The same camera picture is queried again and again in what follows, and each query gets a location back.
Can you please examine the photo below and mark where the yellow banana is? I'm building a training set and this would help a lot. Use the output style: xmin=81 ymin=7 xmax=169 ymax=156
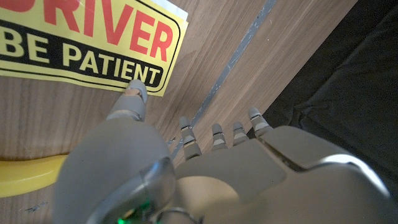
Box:
xmin=0 ymin=154 xmax=68 ymax=198

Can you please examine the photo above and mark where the yellow new driver bumper sticker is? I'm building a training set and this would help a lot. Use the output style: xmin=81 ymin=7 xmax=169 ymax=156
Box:
xmin=0 ymin=0 xmax=189 ymax=97

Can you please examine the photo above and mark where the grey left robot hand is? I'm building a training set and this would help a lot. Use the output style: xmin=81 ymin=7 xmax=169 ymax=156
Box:
xmin=52 ymin=79 xmax=398 ymax=224

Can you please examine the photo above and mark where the grey tape outline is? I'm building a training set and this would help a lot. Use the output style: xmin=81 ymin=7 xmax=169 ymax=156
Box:
xmin=169 ymin=0 xmax=277 ymax=160

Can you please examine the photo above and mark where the black backdrop curtain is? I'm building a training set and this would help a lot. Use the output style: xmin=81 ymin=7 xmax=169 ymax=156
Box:
xmin=247 ymin=0 xmax=398 ymax=200

